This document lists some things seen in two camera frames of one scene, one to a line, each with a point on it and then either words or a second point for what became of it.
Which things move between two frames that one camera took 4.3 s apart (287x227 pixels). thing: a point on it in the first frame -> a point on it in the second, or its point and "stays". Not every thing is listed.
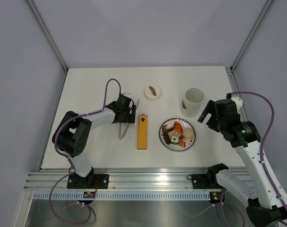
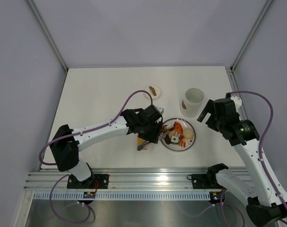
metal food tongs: x=120 y=136 -> x=141 y=145
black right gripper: x=210 y=108 stays
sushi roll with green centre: x=174 y=139 stays
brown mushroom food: x=165 y=130 stays
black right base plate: x=205 y=181 stays
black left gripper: x=130 y=118 -> x=154 y=136
